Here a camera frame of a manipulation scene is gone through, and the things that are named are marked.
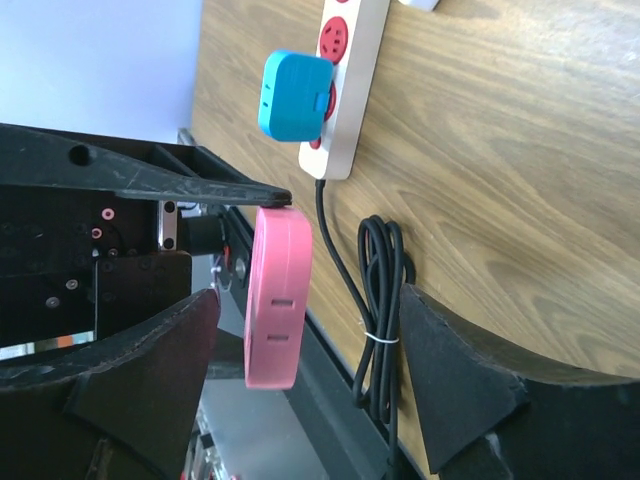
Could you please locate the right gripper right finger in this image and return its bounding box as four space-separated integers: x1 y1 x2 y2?
400 285 639 479

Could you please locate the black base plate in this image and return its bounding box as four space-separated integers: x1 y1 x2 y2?
177 127 431 480

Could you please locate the blue plug adapter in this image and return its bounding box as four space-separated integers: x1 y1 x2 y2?
258 50 333 143

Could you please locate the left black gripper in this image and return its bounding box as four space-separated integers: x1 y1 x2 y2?
1 124 292 347

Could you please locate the black power strip cord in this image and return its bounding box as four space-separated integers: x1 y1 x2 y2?
314 178 416 480

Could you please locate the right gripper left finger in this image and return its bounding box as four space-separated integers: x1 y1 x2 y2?
1 290 220 479

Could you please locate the white charger block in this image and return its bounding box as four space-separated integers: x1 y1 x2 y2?
399 0 440 12

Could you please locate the small pink plug adapter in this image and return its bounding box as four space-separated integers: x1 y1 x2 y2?
244 207 313 390

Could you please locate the white red power strip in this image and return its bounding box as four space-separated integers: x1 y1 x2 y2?
298 0 390 180

